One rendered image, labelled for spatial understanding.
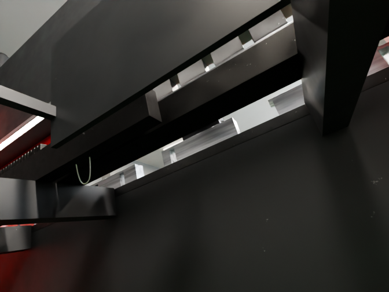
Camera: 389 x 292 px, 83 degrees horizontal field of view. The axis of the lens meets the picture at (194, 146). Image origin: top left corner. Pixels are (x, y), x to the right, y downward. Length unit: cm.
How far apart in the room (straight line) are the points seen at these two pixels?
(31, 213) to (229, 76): 82
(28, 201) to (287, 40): 98
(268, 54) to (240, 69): 8
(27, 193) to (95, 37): 60
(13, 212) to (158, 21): 77
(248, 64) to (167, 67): 23
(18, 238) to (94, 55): 131
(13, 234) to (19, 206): 82
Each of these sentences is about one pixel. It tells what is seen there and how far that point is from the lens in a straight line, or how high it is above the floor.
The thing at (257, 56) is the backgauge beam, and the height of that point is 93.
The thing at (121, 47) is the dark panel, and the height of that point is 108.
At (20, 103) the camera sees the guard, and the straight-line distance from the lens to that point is 82.
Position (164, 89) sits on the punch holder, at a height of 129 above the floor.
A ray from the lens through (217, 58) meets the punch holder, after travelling 115.
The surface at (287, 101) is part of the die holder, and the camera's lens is 95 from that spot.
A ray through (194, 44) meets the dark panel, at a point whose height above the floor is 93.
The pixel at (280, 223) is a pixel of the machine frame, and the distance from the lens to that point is 85.
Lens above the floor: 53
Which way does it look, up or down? 23 degrees up
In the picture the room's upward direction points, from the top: 15 degrees counter-clockwise
